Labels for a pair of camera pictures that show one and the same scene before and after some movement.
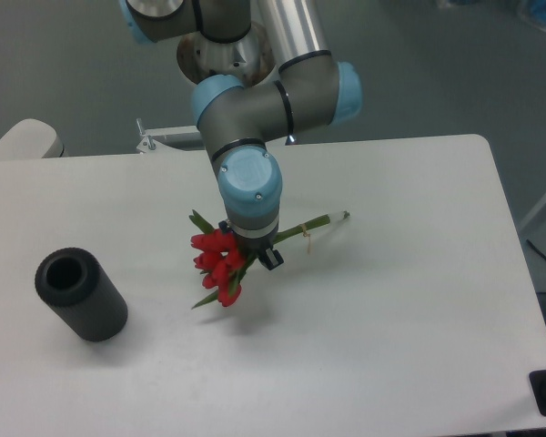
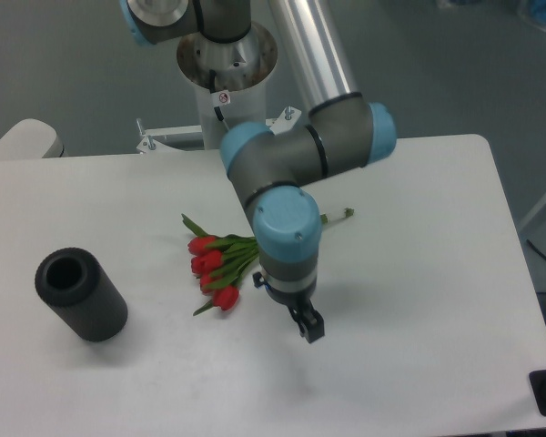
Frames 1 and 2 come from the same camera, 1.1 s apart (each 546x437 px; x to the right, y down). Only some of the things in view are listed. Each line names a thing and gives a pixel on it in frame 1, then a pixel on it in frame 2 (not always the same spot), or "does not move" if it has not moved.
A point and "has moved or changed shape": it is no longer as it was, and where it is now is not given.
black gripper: [255, 247] to [310, 321]
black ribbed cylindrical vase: [91, 303] does not move
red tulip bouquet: [220, 261] has moved or changed shape
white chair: [28, 138] does not move
